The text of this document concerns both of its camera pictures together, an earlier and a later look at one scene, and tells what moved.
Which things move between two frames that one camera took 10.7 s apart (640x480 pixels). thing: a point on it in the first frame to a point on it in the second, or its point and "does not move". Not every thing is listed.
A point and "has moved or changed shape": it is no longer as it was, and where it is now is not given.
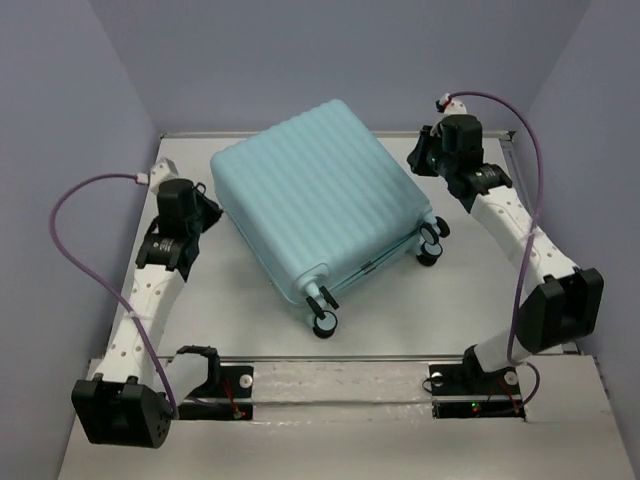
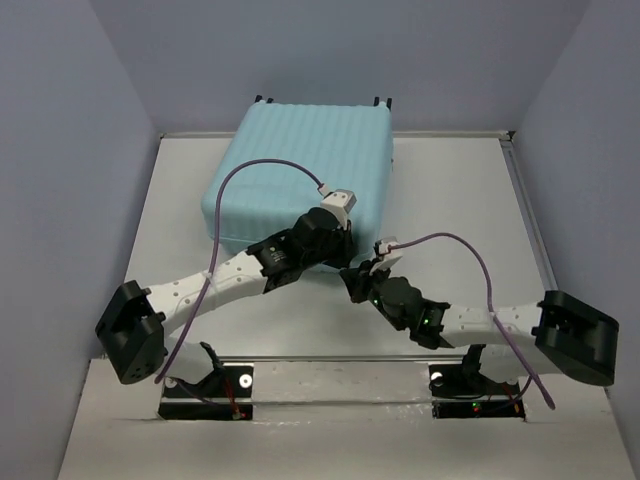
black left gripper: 212,207 to 346,247
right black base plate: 471,379 does not move
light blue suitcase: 318,204 has moved or changed shape
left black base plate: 235,382 does not move
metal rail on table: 209,357 does not move
